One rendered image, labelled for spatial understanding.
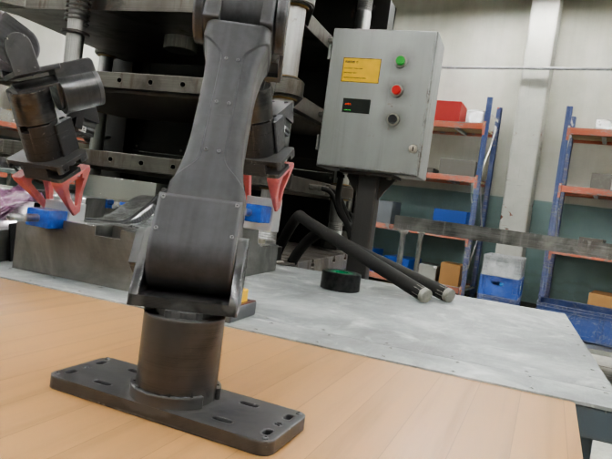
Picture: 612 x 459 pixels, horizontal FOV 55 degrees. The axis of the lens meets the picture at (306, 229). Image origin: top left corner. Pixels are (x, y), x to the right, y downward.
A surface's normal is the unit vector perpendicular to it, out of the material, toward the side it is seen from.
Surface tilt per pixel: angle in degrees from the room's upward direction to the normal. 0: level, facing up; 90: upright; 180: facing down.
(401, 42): 90
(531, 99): 90
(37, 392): 0
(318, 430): 0
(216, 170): 60
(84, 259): 90
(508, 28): 90
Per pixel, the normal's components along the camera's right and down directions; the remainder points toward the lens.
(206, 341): 0.67, 0.13
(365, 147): -0.33, 0.00
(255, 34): 0.10, -0.44
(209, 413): 0.13, -0.99
